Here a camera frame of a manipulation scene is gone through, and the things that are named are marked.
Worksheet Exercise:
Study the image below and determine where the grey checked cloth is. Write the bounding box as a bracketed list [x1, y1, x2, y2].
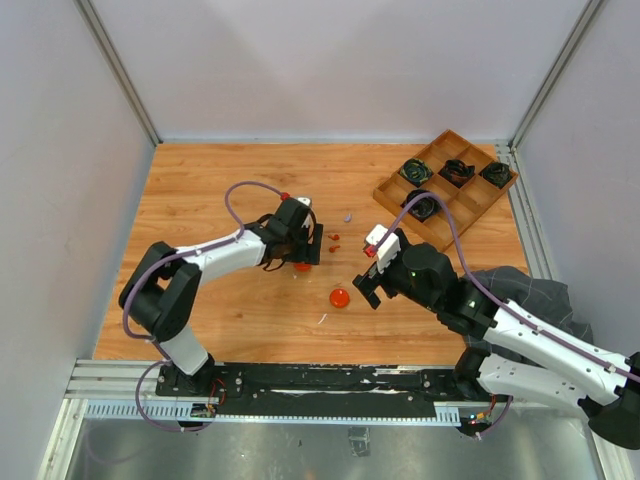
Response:
[473, 266, 594, 344]

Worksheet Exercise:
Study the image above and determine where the rolled dark belt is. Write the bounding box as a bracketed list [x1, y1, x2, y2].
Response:
[439, 159, 475, 188]
[481, 162, 512, 188]
[401, 188, 441, 222]

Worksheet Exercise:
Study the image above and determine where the rolled dark belt top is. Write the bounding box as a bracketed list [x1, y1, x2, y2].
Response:
[439, 159, 475, 188]

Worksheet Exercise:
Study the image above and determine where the orange earbud case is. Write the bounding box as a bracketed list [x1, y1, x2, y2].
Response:
[329, 288, 350, 308]
[294, 263, 312, 272]

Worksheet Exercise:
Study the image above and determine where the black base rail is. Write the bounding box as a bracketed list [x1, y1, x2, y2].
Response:
[155, 363, 490, 421]

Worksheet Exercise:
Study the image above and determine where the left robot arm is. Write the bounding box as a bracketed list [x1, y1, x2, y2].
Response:
[118, 197, 323, 396]

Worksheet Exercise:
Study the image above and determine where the wooden divided tray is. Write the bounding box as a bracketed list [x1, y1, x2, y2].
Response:
[373, 130, 518, 234]

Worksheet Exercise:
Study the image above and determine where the rolled green patterned belt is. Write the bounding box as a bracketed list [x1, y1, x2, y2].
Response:
[400, 158, 433, 187]

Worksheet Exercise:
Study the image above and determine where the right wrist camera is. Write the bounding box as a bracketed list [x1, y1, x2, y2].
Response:
[364, 224, 400, 273]

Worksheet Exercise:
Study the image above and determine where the rolled dark belt lower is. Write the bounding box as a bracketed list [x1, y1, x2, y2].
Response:
[401, 188, 441, 222]

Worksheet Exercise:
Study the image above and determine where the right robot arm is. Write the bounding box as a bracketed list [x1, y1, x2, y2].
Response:
[353, 240, 639, 450]

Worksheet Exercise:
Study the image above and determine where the rolled dark belt right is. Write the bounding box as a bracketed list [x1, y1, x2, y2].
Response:
[481, 162, 512, 188]

